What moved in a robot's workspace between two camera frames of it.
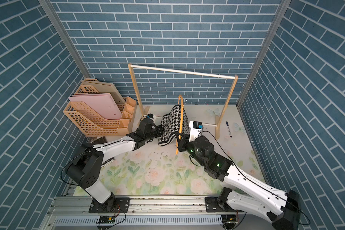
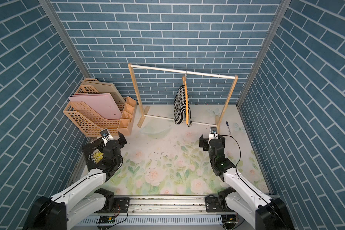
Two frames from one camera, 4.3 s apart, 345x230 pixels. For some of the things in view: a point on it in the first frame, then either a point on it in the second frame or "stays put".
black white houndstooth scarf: (170, 125) → (179, 106)
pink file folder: (102, 104) stays put
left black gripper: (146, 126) → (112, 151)
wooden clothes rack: (219, 120) stays put
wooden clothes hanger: (180, 120) → (184, 81)
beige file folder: (102, 87) stays put
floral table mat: (150, 169) stays put
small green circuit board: (106, 219) stays put
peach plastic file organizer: (94, 123) stays put
